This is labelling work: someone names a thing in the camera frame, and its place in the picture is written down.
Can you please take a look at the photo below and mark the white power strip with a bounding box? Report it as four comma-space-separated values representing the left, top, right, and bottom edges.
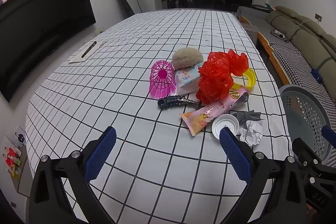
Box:
270, 29, 292, 42

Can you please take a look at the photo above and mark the grey paper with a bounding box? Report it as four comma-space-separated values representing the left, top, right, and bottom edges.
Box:
231, 110, 265, 132

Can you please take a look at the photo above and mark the pink plastic mesh basket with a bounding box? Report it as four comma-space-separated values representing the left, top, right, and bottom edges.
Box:
149, 60, 177, 98

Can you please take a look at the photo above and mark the grey plastic stool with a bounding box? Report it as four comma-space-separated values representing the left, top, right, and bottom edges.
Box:
241, 24, 259, 45

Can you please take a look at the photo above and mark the red photo card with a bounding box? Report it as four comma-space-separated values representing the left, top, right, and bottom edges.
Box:
2, 147, 22, 174

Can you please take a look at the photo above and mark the houndstooth sofa cover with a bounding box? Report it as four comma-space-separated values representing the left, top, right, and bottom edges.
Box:
238, 6, 336, 104

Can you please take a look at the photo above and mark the grey board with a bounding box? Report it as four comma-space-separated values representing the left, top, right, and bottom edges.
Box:
17, 153, 34, 197

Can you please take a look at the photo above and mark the black pen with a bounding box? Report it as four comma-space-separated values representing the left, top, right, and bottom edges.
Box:
81, 42, 97, 58

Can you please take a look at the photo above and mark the white paper sheet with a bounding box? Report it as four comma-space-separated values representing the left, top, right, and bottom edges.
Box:
69, 41, 108, 64

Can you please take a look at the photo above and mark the round beige sponge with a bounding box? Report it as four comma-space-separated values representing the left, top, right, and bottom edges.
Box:
172, 48, 204, 69

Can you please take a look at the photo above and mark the black fish bone toy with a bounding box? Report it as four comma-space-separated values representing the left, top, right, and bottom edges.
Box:
157, 95, 202, 110

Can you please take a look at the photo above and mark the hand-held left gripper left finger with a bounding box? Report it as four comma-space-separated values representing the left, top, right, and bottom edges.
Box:
26, 126, 117, 224

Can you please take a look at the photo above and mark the blue plastic clip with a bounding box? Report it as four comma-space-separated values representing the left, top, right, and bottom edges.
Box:
311, 69, 323, 83

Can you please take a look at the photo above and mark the black television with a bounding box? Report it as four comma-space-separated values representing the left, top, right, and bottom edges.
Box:
0, 0, 96, 103

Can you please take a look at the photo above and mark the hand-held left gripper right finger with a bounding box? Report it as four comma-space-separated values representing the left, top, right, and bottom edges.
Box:
219, 127, 307, 224

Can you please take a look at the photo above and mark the white black checked tablecloth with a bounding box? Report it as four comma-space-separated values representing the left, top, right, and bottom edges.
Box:
25, 9, 294, 224

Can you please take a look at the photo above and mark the white plastic lid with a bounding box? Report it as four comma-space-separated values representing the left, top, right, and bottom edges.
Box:
211, 114, 240, 141

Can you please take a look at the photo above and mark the light blue wet wipes packet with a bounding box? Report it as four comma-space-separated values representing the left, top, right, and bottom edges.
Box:
174, 63, 204, 94

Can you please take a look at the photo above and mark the white photo card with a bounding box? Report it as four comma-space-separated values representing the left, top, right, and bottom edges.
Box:
14, 126, 27, 146

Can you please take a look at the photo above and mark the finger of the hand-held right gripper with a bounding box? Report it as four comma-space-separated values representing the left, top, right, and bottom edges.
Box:
321, 125, 336, 148
292, 137, 322, 169

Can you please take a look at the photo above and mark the red plastic bag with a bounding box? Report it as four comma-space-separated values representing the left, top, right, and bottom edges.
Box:
196, 49, 249, 104

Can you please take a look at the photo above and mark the white cable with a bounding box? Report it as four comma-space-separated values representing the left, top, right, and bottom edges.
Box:
286, 20, 319, 41

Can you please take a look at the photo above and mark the grey perforated plastic basket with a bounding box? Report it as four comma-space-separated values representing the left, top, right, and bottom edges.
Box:
278, 84, 336, 167

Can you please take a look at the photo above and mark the yellow plastic ring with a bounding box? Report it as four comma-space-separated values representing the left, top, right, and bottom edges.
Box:
230, 67, 257, 90

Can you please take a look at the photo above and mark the pink snack wrapper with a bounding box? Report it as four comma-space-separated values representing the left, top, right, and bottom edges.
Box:
180, 85, 249, 137

